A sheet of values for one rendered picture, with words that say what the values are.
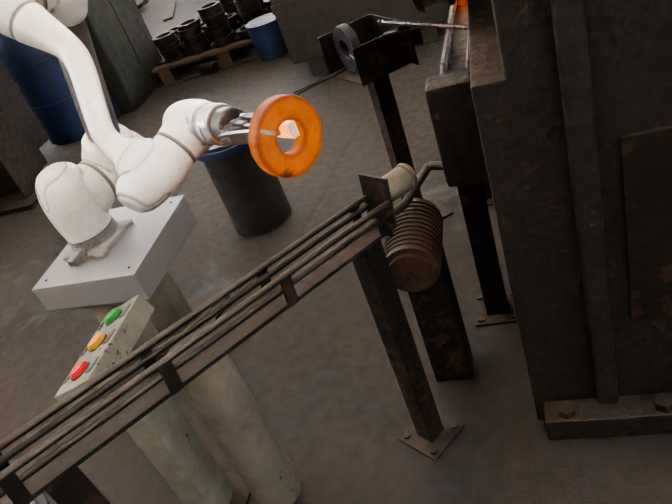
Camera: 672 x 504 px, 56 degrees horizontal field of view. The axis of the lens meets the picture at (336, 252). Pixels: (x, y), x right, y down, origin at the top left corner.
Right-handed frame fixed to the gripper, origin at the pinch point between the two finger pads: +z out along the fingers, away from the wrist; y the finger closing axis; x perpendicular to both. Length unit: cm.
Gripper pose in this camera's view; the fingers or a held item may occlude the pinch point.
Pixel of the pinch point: (283, 128)
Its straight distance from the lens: 120.2
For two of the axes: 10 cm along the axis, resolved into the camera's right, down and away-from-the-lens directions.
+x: -3.4, -7.9, -5.1
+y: -6.6, 5.9, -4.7
